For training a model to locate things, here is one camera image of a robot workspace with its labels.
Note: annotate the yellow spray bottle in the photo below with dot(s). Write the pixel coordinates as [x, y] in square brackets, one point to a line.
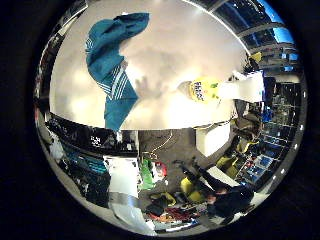
[204, 89]

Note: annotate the teal cloth with white stripes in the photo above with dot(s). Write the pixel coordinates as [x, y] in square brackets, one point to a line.
[106, 50]

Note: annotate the red and white object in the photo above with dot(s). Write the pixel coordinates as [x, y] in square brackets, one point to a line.
[162, 169]

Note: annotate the green bag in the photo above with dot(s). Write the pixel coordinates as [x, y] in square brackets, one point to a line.
[146, 175]

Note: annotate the yellow chair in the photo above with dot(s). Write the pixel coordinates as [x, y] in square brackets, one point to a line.
[226, 165]
[186, 186]

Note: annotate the black desk with equipment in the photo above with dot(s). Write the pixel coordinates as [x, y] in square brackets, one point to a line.
[90, 136]

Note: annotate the person in dark clothes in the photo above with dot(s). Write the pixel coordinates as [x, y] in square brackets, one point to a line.
[230, 200]

